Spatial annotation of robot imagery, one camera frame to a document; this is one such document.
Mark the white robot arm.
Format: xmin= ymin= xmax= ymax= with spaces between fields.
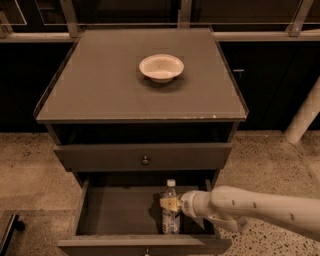
xmin=160 ymin=186 xmax=320 ymax=241

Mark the white round pillar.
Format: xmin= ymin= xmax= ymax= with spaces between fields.
xmin=284 ymin=76 xmax=320 ymax=144

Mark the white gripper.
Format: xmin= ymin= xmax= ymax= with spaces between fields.
xmin=160 ymin=191 xmax=212 ymax=218

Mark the white bowl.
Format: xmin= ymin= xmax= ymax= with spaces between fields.
xmin=139 ymin=54 xmax=184 ymax=83

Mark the clear plastic water bottle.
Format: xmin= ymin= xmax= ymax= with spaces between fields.
xmin=160 ymin=179 xmax=180 ymax=234

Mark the grey drawer cabinet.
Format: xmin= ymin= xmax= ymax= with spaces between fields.
xmin=33 ymin=27 xmax=250 ymax=256

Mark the open middle grey drawer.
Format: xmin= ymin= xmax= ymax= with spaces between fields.
xmin=58 ymin=178 xmax=232 ymax=256

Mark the round metal drawer knob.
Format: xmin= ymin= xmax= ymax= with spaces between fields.
xmin=141 ymin=156 xmax=150 ymax=165

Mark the black wheeled base corner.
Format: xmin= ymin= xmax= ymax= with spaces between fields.
xmin=0 ymin=214 xmax=25 ymax=256

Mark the middle drawer metal knob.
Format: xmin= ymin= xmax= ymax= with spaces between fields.
xmin=143 ymin=248 xmax=151 ymax=256

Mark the top grey drawer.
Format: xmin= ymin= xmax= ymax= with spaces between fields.
xmin=54 ymin=143 xmax=232 ymax=172

